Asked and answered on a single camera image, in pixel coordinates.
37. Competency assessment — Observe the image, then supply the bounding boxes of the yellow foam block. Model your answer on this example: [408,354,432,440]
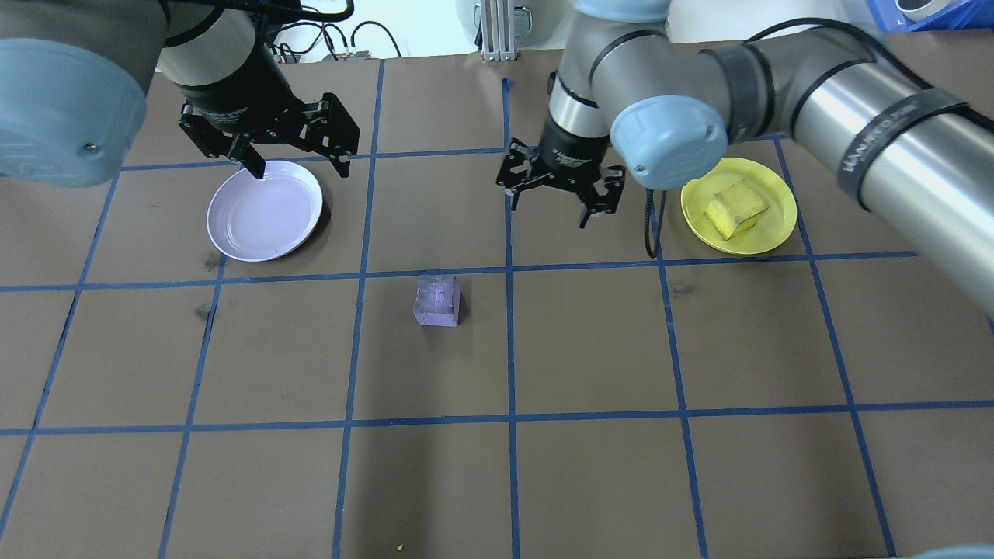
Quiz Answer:
[704,179,770,241]

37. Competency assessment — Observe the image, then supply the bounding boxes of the purple foam block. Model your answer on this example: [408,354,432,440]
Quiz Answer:
[413,273,461,327]

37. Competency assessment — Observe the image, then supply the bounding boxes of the purple round plate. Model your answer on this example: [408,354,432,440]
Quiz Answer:
[207,161,324,262]

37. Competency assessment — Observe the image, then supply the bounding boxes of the yellow round plate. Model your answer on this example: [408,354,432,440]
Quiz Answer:
[681,158,798,255]

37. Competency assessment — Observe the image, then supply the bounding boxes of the white printed mug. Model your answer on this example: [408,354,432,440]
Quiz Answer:
[895,0,950,23]

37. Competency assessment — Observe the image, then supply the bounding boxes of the blue plastic bin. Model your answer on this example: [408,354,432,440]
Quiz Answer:
[864,0,994,33]

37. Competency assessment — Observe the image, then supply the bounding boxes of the looped black cable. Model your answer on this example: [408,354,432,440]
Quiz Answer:
[351,21,403,60]

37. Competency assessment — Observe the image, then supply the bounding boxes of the aluminium profile post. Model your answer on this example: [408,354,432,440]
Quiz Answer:
[479,0,519,62]

